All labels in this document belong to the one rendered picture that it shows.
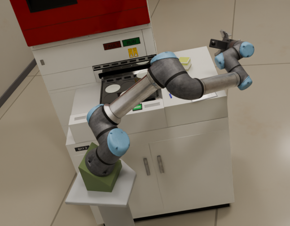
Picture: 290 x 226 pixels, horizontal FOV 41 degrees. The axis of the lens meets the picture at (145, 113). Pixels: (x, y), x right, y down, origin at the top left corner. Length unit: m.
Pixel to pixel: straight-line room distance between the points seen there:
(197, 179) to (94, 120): 0.96
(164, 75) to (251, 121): 1.95
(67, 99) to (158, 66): 1.31
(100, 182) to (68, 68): 1.08
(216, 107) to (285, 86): 1.85
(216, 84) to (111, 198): 0.74
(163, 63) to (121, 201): 0.68
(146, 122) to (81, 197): 0.57
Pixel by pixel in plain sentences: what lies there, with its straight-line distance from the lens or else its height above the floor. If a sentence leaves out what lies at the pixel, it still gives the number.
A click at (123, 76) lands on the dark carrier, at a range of 2.68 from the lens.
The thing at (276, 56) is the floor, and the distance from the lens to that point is 4.49.
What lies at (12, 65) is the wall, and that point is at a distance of 4.98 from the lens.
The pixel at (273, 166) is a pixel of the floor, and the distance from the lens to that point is 3.14.
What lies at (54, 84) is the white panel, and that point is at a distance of 2.85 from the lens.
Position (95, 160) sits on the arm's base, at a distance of 1.88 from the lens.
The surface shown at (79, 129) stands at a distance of 2.26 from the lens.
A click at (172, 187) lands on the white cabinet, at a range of 2.59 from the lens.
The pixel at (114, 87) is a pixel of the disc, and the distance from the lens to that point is 2.57.
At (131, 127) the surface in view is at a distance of 2.24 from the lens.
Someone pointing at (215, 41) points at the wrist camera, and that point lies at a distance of 2.18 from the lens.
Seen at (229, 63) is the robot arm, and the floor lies 1.22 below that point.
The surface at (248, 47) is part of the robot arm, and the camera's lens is 2.02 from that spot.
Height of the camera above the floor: 2.21
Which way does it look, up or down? 35 degrees down
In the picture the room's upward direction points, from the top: 13 degrees counter-clockwise
